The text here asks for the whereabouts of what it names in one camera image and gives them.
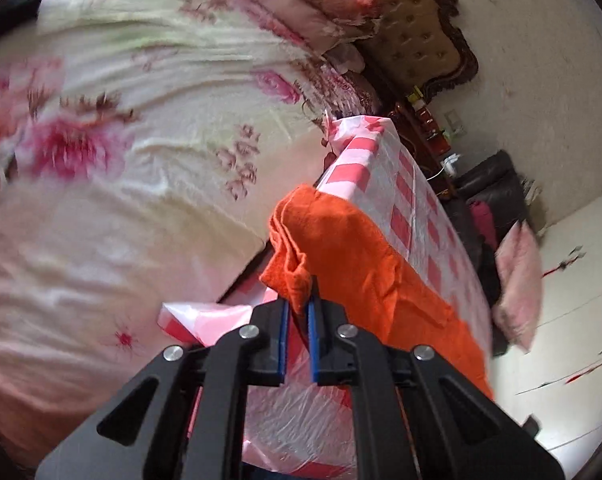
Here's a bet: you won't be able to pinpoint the pink checked tablecloth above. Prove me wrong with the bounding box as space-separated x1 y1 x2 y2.
158 116 494 480

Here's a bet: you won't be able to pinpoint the tufted carved headboard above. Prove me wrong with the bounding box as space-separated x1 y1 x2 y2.
341 0 480 104

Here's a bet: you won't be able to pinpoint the large pink floral cushion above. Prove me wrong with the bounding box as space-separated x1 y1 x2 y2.
491 221 544 352

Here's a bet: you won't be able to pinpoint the dark red garment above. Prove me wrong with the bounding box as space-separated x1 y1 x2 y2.
468 200 500 252

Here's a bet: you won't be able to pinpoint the red hanging ornament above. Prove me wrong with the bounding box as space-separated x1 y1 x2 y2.
516 342 602 396
541 245 588 279

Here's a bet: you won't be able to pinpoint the pale pink pillow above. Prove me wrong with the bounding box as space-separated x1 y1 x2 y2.
225 0 343 57

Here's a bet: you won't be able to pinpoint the black leather armchair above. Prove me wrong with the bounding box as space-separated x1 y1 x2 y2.
440 150 532 357

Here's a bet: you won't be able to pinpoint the orange pants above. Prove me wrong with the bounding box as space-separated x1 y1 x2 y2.
258 184 496 402

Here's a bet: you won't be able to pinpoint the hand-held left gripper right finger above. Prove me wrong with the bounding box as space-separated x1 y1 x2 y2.
307 296 564 480

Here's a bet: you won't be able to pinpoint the white wall socket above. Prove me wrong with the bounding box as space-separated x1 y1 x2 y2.
443 110 468 137

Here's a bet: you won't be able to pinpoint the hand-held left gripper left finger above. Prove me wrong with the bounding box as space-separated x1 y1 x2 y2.
35 299 290 480

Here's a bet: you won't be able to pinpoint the red box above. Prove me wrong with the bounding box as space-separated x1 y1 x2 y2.
411 105 440 137

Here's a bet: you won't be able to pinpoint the white wardrobe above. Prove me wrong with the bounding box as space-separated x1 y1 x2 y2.
486 200 602 462

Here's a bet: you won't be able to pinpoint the floral bedspread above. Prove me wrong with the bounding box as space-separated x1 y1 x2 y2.
0 0 382 467

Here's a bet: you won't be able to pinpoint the dark wooden nightstand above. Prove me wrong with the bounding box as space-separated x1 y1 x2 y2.
385 95 458 202

